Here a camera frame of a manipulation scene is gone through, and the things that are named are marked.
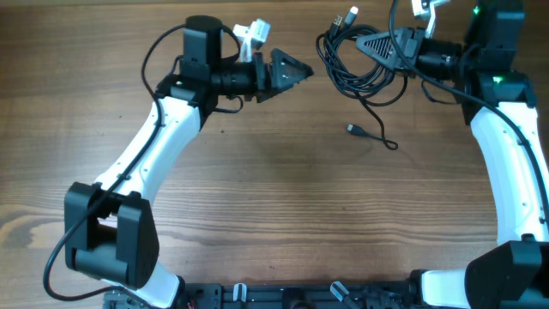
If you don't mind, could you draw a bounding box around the black USB cable bundle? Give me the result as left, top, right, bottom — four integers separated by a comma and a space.
315, 5, 409, 151

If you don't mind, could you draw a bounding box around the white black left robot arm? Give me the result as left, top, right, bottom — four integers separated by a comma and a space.
54, 15, 313, 308

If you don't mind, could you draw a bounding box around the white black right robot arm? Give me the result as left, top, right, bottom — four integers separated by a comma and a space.
356, 1, 548, 308

